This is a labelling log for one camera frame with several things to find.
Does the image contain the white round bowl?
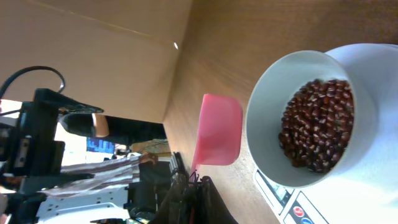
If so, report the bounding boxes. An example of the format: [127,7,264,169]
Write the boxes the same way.
[246,50,378,188]

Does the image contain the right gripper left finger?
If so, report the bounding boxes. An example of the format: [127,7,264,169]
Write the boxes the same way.
[149,174,195,224]

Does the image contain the brown cardboard box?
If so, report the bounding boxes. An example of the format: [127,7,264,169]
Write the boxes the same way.
[1,0,192,122]

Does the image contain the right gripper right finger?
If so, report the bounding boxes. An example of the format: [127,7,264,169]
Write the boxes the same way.
[195,176,238,224]

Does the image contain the red beans in bowl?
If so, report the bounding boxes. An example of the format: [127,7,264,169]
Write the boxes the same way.
[278,79,354,173]

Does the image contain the pink plastic measuring scoop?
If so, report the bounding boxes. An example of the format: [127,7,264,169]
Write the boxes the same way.
[191,94,243,171]

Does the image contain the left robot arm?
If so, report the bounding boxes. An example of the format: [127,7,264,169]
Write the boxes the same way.
[1,88,103,223]

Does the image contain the white digital kitchen scale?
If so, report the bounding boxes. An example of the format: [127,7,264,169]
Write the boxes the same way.
[257,44,397,223]

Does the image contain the left black cable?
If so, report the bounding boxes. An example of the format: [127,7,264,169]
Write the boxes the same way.
[0,65,66,100]

